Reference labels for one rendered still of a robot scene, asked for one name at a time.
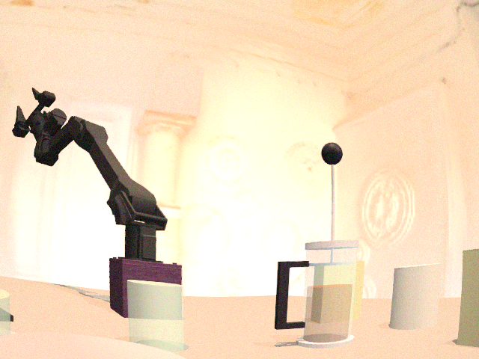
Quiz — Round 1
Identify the pale yellow block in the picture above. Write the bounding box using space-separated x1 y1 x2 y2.
352 261 364 320
457 248 479 348

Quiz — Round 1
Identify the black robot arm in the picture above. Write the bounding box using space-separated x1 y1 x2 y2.
34 108 168 263

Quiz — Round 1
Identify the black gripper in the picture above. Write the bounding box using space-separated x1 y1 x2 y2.
12 88 56 138

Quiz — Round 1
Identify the glass french press with black knob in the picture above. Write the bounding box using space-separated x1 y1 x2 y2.
275 142 359 349

